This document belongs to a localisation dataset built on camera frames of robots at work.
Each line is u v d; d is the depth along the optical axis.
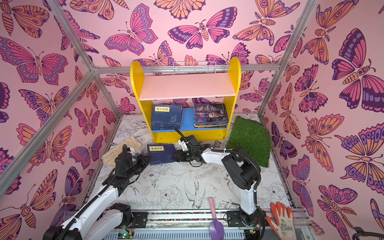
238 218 0.73
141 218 0.75
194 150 0.74
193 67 0.92
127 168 0.65
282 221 0.71
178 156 0.81
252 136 1.03
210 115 0.92
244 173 0.49
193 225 0.73
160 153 0.90
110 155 0.97
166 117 0.92
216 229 0.70
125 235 0.72
